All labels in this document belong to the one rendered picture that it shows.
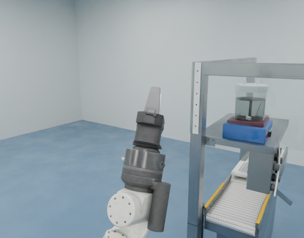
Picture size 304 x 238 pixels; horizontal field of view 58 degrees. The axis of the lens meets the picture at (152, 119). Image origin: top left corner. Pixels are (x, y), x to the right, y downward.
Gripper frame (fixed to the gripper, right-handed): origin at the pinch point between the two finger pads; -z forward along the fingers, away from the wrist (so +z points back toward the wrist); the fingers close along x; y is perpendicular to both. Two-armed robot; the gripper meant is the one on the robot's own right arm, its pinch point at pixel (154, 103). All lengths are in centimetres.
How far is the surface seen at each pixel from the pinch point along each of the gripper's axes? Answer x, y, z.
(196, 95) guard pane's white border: -66, -12, -20
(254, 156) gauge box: -71, -43, 3
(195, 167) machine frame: -80, -18, 13
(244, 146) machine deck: -71, -38, -1
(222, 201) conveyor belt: -109, -38, 30
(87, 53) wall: -542, 232, -205
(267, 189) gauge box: -74, -51, 17
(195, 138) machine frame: -75, -15, -1
